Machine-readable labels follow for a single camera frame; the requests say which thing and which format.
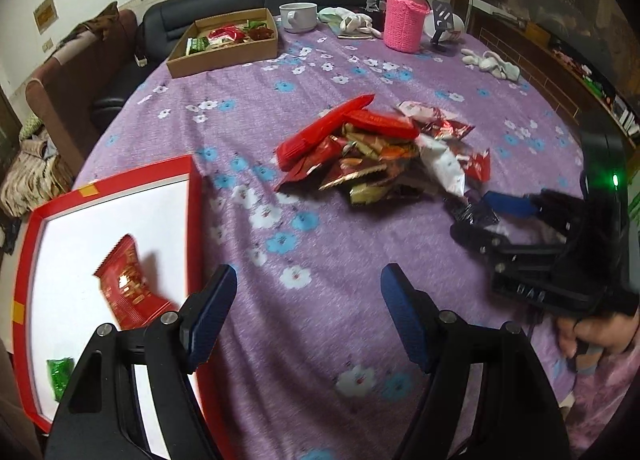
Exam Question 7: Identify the brown cardboard box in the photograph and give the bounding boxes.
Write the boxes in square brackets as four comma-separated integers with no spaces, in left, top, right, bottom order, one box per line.
[166,8,281,79]

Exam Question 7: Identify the dark red candy packet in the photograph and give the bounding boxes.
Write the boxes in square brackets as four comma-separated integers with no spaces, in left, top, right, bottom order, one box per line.
[245,20,276,41]

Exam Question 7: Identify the white knit gloves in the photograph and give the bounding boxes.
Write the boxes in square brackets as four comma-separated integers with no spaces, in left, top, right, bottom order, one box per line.
[460,47,522,84]

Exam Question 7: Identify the pile of mixed snack packets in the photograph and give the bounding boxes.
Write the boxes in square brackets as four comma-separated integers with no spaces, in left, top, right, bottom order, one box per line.
[277,100,493,208]

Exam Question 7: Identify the olive cloth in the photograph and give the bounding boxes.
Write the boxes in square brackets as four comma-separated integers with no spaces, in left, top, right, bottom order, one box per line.
[75,2,122,40]

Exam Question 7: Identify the long red wafer packet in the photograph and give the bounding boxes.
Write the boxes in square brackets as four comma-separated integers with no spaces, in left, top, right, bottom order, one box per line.
[342,110,420,141]
[276,94,376,171]

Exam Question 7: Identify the red and white candy packet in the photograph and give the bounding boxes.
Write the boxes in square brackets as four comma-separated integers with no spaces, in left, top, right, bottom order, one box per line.
[207,24,247,46]

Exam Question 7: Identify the white ceramic cup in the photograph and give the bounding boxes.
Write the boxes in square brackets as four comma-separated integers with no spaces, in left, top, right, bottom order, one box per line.
[278,2,319,34]

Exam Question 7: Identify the small yellow wall plaque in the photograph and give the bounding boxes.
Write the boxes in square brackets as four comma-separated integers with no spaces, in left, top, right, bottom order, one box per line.
[33,0,57,33]

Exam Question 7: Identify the patterned blanket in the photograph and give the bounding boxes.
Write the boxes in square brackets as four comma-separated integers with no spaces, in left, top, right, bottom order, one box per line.
[0,114,73,221]

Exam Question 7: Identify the small green candy packet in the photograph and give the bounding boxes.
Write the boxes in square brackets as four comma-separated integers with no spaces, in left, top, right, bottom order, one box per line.
[46,358,76,403]

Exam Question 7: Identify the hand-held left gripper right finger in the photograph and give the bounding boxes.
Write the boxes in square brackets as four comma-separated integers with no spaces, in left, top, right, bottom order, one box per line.
[380,263,573,460]

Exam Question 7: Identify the dark shiny snack wrapper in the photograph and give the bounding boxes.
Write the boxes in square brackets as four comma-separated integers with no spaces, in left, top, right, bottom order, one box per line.
[449,201,501,227]

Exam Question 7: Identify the pink thermos with knit sleeve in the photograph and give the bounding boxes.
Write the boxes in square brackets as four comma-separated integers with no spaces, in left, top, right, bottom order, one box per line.
[383,0,428,51]

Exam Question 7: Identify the red tray with white inside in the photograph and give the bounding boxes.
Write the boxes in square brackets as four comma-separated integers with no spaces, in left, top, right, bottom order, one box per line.
[11,154,204,460]

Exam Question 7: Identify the white and green cloth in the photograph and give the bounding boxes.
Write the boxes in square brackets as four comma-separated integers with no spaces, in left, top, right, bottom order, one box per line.
[318,6,383,38]

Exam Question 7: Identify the brown armchair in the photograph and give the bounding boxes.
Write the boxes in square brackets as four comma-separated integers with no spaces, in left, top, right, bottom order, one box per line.
[25,8,138,175]

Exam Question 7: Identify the purple floral tablecloth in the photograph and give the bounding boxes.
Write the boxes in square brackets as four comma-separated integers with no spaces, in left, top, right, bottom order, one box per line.
[72,24,631,460]

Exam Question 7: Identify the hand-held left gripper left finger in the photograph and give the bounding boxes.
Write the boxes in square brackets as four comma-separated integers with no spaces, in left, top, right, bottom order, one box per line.
[44,264,238,460]

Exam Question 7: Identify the red gold-print snack pouch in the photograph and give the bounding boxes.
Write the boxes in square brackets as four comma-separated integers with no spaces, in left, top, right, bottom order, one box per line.
[92,234,173,331]

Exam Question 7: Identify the person's right hand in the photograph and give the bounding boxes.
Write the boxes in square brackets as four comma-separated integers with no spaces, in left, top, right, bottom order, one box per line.
[556,312,640,373]

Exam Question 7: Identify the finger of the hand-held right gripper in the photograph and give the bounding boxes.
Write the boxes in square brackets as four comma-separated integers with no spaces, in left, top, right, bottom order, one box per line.
[480,189,587,243]
[449,221,572,268]

